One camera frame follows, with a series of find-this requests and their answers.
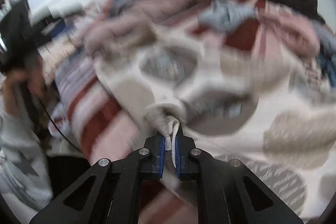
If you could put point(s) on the pink grey striped duvet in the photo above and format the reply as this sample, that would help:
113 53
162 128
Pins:
162 3

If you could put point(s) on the light blue crumpled garment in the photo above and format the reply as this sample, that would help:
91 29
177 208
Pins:
225 15

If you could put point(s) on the grey blue denim garment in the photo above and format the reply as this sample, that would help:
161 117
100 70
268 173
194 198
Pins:
326 56

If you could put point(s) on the striped fleece bed blanket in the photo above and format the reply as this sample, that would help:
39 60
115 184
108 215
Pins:
96 119

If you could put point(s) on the black jacket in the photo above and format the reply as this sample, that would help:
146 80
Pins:
308 8

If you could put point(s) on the person's left hand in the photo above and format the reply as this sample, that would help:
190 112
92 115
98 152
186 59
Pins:
35 82

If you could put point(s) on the cream bear print pants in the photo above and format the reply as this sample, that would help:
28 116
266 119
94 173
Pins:
260 110

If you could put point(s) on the pink checked garment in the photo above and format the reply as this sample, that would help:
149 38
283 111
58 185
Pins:
293 29

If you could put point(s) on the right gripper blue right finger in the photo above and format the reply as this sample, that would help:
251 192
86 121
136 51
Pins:
227 191

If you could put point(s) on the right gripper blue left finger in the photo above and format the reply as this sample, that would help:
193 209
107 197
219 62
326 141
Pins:
109 191

